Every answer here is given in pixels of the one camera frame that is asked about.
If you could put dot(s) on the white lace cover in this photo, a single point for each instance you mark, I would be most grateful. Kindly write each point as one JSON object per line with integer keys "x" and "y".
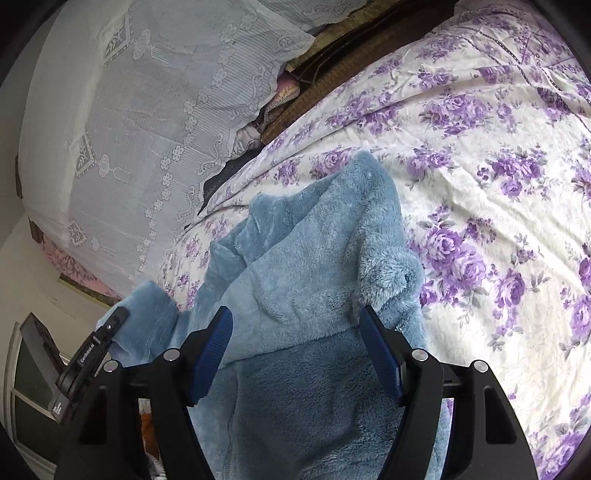
{"x": 138, "y": 138}

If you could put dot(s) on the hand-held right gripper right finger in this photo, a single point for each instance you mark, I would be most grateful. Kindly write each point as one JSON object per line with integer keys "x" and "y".
{"x": 378, "y": 355}

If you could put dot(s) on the purple floral bed sheet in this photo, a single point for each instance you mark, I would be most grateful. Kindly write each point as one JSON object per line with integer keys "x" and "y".
{"x": 485, "y": 207}

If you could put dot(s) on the blue fleece jacket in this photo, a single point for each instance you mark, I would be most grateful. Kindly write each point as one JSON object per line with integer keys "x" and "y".
{"x": 300, "y": 258}

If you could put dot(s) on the grey satin folded cloth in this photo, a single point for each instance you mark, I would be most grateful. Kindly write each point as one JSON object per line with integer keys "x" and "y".
{"x": 247, "y": 138}

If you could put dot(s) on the pink patterned folded cloth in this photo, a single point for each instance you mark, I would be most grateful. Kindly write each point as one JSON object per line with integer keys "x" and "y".
{"x": 284, "y": 94}

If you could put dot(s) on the pink floral cloth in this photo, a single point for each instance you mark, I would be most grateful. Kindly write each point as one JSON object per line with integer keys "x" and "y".
{"x": 78, "y": 267}

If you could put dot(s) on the white framed window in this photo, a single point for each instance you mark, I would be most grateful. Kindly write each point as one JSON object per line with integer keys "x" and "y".
{"x": 27, "y": 406}

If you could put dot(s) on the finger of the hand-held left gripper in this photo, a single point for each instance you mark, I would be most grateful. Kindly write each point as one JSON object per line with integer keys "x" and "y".
{"x": 113, "y": 323}

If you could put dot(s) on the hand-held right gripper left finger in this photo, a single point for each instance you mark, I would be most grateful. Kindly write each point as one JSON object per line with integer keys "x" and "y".
{"x": 212, "y": 355}

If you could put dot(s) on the brown woven mat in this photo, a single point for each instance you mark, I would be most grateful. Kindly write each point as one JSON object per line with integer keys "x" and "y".
{"x": 351, "y": 60}

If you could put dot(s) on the dark folded cloth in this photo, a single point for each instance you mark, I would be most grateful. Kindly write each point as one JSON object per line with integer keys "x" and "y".
{"x": 226, "y": 180}

